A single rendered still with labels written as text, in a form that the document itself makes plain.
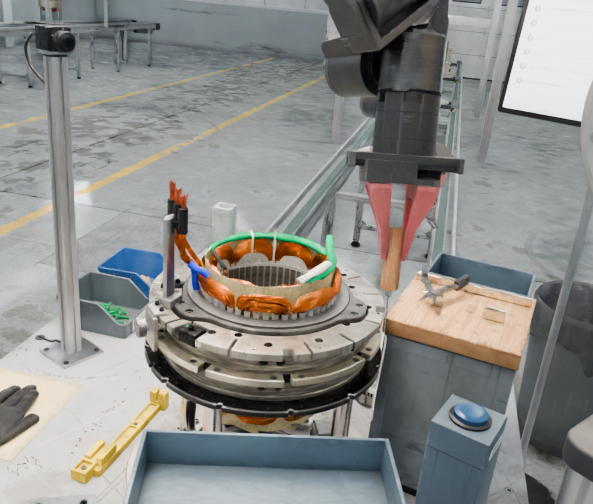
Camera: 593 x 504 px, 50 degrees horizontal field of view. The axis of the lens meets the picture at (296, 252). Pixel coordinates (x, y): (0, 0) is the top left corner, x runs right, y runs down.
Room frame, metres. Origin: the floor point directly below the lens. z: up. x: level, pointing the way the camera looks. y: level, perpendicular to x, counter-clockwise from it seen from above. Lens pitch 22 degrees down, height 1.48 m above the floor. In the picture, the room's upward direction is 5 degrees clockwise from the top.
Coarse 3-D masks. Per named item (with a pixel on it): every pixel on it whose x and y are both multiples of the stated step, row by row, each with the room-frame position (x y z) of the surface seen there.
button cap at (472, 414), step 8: (456, 408) 0.63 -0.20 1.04; (464, 408) 0.63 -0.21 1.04; (472, 408) 0.63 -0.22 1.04; (480, 408) 0.63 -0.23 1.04; (456, 416) 0.62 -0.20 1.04; (464, 416) 0.61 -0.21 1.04; (472, 416) 0.62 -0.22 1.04; (480, 416) 0.62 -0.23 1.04; (488, 416) 0.62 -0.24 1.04; (472, 424) 0.61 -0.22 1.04; (480, 424) 0.61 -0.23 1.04
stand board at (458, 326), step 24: (408, 288) 0.91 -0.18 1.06; (408, 312) 0.83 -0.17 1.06; (432, 312) 0.83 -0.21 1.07; (456, 312) 0.84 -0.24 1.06; (480, 312) 0.85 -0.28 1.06; (528, 312) 0.86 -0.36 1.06; (408, 336) 0.79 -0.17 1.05; (432, 336) 0.78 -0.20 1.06; (456, 336) 0.77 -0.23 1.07; (480, 336) 0.77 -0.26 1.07; (504, 336) 0.78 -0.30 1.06; (504, 360) 0.74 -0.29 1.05
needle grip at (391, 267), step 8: (392, 232) 0.56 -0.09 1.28; (400, 232) 0.56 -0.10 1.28; (392, 240) 0.56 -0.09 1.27; (400, 240) 0.56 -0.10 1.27; (392, 248) 0.56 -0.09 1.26; (400, 248) 0.56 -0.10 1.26; (392, 256) 0.56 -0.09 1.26; (400, 256) 0.56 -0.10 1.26; (384, 264) 0.56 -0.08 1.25; (392, 264) 0.55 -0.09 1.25; (400, 264) 0.56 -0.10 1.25; (384, 272) 0.55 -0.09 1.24; (392, 272) 0.55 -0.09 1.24; (384, 280) 0.55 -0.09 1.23; (392, 280) 0.55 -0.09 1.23; (384, 288) 0.55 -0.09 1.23; (392, 288) 0.55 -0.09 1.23
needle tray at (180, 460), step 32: (160, 448) 0.51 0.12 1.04; (192, 448) 0.52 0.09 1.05; (224, 448) 0.52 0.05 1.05; (256, 448) 0.52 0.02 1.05; (288, 448) 0.52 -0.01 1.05; (320, 448) 0.53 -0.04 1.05; (352, 448) 0.53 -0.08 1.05; (384, 448) 0.53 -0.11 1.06; (160, 480) 0.49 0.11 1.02; (192, 480) 0.49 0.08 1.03; (224, 480) 0.50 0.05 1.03; (256, 480) 0.50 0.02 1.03; (288, 480) 0.51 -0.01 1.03; (320, 480) 0.51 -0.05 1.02; (352, 480) 0.51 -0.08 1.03; (384, 480) 0.51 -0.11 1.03
